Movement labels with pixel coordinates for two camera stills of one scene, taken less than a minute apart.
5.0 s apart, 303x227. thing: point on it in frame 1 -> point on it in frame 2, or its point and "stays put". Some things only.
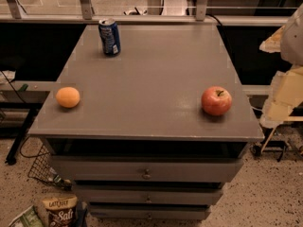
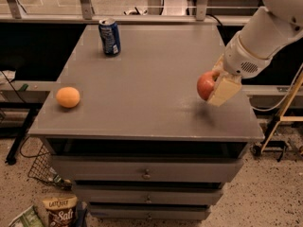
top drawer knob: x=147 y=176 stays put
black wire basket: x=42 y=166 stays put
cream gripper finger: x=286 y=94 -> x=225 y=86
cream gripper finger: x=273 y=43 -> x=220 y=66
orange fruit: x=67 y=96 stays put
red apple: x=216 y=100 -> x=205 y=83
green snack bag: x=28 y=218 stays put
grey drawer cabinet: x=153 y=132 stays put
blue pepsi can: x=109 y=31 stays put
